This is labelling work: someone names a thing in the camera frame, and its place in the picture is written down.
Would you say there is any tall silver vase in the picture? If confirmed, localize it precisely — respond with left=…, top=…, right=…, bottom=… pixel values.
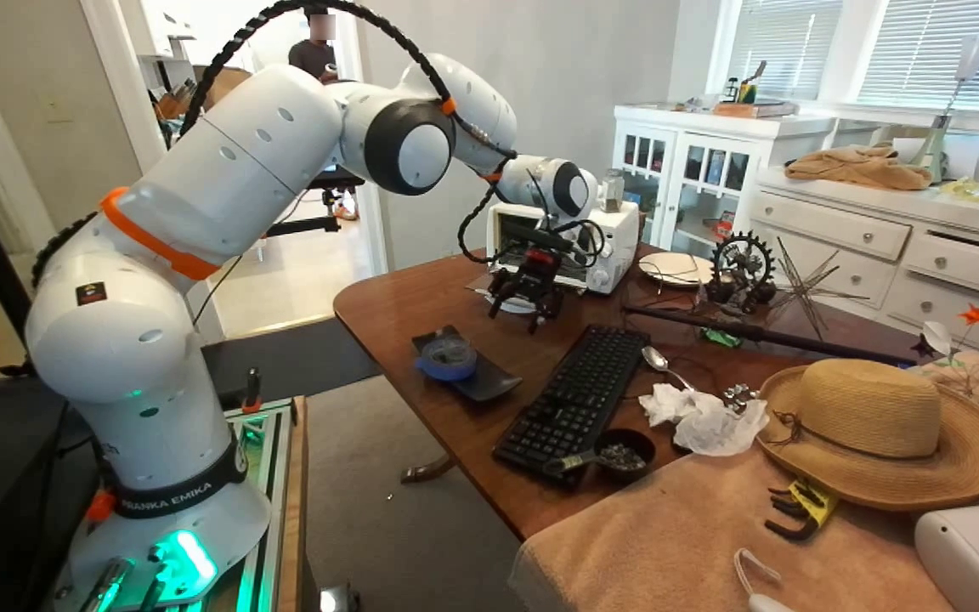
left=915, top=34, right=979, bottom=186

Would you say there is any red handled clamp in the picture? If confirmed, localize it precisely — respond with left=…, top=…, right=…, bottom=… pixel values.
left=237, top=365, right=270, bottom=418

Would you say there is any white round plate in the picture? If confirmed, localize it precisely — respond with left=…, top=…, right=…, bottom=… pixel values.
left=636, top=249, right=721, bottom=290

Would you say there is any wooden aluminium robot stand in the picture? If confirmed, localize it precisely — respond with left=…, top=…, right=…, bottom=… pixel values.
left=44, top=388, right=313, bottom=612

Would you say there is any white drawer dresser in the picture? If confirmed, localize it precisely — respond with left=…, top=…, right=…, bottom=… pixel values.
left=742, top=167, right=979, bottom=360

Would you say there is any white crumpled cloth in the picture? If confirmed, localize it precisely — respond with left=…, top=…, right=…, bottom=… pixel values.
left=636, top=377, right=776, bottom=460

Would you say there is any person in dark shirt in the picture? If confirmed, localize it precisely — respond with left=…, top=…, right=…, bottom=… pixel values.
left=285, top=5, right=344, bottom=86

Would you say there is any metal spoon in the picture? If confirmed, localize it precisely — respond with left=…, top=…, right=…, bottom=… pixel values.
left=636, top=345, right=700, bottom=393

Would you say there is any black camera boom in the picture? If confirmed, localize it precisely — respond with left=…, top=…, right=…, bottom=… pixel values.
left=266, top=167, right=370, bottom=239

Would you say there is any brown woven basket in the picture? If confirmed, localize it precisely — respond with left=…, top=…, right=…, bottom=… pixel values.
left=783, top=144, right=936, bottom=194

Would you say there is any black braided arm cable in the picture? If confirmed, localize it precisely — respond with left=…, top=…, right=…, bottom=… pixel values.
left=26, top=0, right=525, bottom=272

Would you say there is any tan terry towel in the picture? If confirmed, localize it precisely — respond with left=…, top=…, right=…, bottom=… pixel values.
left=506, top=445, right=960, bottom=612

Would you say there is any white glass-door cabinet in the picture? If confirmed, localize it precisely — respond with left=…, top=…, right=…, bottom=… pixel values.
left=610, top=102, right=838, bottom=266

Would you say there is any metal spike ornament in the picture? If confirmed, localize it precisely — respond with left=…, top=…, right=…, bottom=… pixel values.
left=776, top=233, right=847, bottom=340

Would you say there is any white toaster oven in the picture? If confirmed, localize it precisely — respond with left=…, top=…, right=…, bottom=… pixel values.
left=472, top=194, right=645, bottom=320

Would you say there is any white window blind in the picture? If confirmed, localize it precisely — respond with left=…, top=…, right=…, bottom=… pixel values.
left=856, top=0, right=979, bottom=114
left=724, top=0, right=838, bottom=107

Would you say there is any black yellow hand tool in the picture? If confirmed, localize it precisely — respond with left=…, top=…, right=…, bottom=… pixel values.
left=763, top=475, right=840, bottom=545

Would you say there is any black gear ornament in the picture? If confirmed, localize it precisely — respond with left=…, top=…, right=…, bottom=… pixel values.
left=706, top=227, right=783, bottom=317

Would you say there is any long black rod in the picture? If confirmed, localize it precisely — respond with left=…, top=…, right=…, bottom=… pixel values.
left=623, top=300, right=926, bottom=369

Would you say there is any small glass jar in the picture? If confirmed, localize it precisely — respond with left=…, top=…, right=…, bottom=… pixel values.
left=600, top=172, right=630, bottom=216

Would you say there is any black rectangular tray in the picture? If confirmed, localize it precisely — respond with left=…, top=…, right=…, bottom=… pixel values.
left=407, top=322, right=525, bottom=409

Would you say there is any straw sun hat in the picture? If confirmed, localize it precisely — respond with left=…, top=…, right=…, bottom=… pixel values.
left=756, top=357, right=979, bottom=516

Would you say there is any white headset device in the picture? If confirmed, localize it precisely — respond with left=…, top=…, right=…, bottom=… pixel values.
left=911, top=494, right=979, bottom=612

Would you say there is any blue tape roll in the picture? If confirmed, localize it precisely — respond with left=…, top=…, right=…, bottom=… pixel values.
left=412, top=335, right=484, bottom=388

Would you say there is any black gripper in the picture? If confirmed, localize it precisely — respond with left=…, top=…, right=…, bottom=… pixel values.
left=486, top=226, right=595, bottom=335

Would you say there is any black computer keyboard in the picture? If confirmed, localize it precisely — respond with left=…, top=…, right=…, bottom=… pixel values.
left=490, top=322, right=652, bottom=490

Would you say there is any small brown floor object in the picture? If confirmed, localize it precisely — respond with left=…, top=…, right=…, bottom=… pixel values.
left=398, top=451, right=460, bottom=490

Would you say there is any tray with utensils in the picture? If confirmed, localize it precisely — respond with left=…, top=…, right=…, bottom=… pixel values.
left=713, top=59, right=802, bottom=121

